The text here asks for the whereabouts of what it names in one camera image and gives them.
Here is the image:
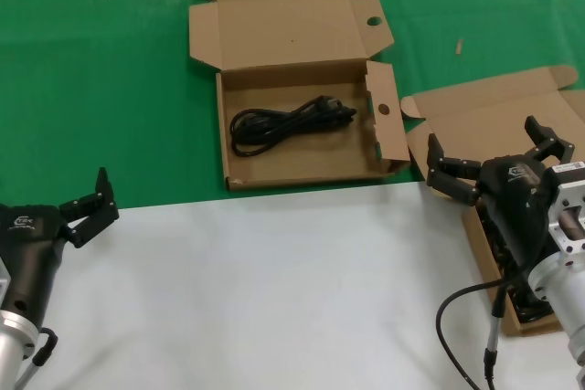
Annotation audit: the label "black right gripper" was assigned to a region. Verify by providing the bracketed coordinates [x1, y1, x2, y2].
[425, 115, 576, 268]

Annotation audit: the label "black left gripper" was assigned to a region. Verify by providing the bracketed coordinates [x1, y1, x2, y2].
[0, 166, 121, 318]

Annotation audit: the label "black power cable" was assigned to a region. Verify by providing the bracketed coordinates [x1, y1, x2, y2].
[229, 95, 357, 157]

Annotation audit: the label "plain open cardboard box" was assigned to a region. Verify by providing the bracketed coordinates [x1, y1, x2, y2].
[400, 65, 585, 336]

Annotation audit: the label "cardboard box with round holes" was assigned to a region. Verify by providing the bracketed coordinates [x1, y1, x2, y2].
[187, 0, 411, 191]

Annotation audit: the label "green table cloth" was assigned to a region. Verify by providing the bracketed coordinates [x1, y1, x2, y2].
[0, 0, 585, 220]

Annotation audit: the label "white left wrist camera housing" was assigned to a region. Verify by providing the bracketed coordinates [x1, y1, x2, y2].
[0, 258, 11, 302]

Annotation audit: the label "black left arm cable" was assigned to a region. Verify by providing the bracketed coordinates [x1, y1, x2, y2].
[30, 326, 59, 369]

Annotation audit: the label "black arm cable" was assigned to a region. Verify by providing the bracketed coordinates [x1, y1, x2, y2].
[435, 270, 522, 390]
[30, 326, 59, 369]

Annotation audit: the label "tangled black cables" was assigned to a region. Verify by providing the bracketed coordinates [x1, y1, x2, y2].
[477, 206, 557, 325]

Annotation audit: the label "grey sleeved left arm cable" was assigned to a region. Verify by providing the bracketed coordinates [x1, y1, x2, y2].
[13, 360, 40, 390]

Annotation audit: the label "grey sleeved arm cable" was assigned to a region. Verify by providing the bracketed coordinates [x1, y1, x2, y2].
[13, 360, 40, 390]
[483, 278, 513, 390]

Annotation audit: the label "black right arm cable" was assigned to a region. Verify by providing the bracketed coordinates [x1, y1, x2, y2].
[435, 270, 522, 390]

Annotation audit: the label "grey sleeved right arm cable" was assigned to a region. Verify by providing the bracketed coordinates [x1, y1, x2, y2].
[483, 278, 513, 390]

